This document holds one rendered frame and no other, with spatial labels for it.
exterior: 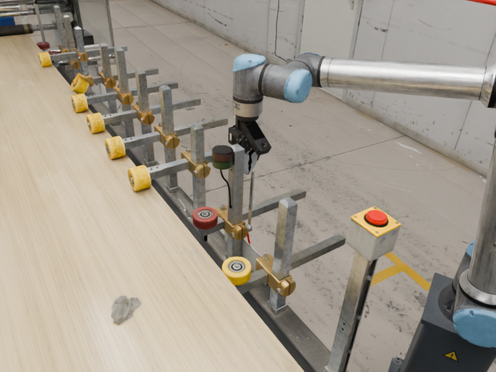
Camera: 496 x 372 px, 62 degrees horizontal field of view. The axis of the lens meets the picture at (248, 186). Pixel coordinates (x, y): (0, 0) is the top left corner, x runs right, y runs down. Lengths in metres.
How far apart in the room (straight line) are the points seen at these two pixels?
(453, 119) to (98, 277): 3.26
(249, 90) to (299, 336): 0.72
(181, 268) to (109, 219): 0.32
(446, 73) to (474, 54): 2.55
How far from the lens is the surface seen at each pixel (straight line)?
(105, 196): 1.47
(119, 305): 1.09
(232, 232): 1.34
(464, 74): 1.19
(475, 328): 1.35
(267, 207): 1.46
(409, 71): 1.20
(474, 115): 3.79
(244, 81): 1.19
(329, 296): 2.36
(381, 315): 2.35
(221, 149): 1.19
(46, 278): 1.22
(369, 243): 0.84
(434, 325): 1.57
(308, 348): 1.26
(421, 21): 4.02
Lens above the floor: 1.72
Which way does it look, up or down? 34 degrees down
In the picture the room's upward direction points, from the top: 3 degrees clockwise
